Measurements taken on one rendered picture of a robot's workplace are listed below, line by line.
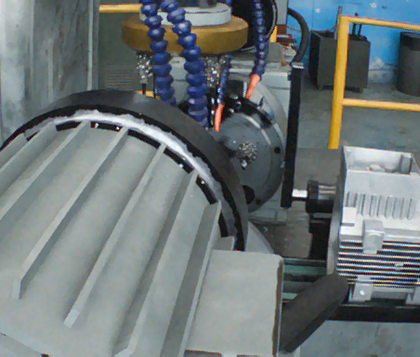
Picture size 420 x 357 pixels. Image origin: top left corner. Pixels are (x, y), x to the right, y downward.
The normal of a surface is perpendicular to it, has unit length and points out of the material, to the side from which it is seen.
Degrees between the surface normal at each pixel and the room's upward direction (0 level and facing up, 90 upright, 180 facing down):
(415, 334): 90
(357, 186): 90
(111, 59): 90
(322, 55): 90
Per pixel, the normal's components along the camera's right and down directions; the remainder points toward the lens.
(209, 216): -0.46, -0.84
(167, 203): 0.68, -0.64
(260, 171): -0.12, 0.39
